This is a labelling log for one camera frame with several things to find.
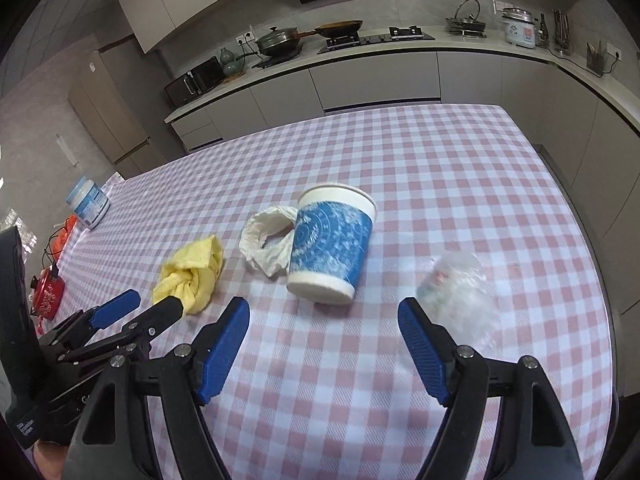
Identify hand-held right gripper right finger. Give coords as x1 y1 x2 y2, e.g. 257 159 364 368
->
397 296 583 480

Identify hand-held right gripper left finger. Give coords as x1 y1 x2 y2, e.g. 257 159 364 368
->
62 297 251 480

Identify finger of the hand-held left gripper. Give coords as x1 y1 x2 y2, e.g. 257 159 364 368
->
37 289 142 356
55 295 185 366

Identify yellow cloth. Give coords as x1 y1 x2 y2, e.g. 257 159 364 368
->
152 235 225 317

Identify clear plastic bag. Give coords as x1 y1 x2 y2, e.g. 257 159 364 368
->
415 251 501 356

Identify blue patterned paper cup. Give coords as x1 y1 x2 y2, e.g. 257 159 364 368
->
286 183 377 307

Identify red kettle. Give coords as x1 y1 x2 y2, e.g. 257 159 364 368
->
31 267 67 321

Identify orange wrapper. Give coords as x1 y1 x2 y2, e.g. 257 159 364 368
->
50 214 81 256

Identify white jar with blue label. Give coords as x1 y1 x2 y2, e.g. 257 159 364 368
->
66 176 111 231

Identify crumpled white paper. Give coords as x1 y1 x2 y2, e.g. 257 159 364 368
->
239 205 300 278

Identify pink checkered tablecloth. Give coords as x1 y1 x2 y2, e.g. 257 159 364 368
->
30 102 618 480

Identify beige refrigerator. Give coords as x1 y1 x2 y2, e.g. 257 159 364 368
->
67 47 153 178

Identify black microwave oven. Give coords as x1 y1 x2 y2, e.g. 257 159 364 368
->
165 56 226 107

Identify green vase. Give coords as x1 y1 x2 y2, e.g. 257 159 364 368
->
220 47 242 78

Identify black induction cooker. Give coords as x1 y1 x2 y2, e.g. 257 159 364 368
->
251 52 305 70

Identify grey lower cabinets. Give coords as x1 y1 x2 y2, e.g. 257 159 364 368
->
172 50 640 316

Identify grey pot with lid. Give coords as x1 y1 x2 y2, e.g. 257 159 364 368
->
255 26 304 57

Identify white kitchen countertop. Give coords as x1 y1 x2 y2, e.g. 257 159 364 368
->
165 27 640 138

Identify black gas stove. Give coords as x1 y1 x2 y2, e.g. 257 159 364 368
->
317 25 436 55

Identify pan with raised glass lid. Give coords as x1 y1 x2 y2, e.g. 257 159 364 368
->
446 0 488 38

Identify frying pan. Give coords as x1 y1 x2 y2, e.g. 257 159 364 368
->
314 20 364 38

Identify white rice cooker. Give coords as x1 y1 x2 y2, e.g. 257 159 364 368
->
501 6 537 50

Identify grey chopstick holder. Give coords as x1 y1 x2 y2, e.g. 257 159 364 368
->
586 40 607 75

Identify metal utensil rack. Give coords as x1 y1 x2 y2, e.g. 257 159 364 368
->
551 9 572 56

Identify black cable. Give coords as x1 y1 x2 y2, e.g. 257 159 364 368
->
42 225 63 281

